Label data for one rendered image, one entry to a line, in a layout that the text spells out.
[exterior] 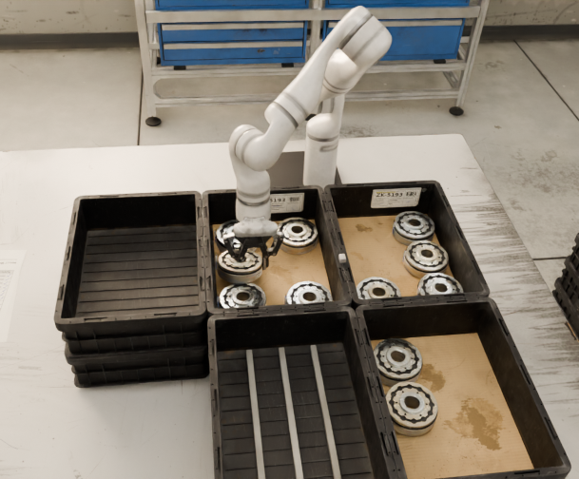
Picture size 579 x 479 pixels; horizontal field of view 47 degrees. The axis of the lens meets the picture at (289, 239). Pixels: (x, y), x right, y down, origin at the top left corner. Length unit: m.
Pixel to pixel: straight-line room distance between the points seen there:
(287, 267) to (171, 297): 0.28
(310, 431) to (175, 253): 0.57
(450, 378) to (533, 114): 2.74
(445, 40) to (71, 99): 2.01
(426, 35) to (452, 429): 2.53
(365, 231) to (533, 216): 1.66
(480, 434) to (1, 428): 0.97
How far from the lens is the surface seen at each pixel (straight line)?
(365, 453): 1.30
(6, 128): 3.72
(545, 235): 3.17
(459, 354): 1.47
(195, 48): 3.40
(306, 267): 1.58
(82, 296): 1.56
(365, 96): 3.62
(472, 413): 1.39
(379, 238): 1.68
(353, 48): 1.37
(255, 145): 1.28
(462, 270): 1.57
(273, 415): 1.32
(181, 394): 1.51
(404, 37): 3.54
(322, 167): 1.87
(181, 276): 1.56
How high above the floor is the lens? 1.95
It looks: 43 degrees down
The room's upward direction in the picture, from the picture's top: 3 degrees clockwise
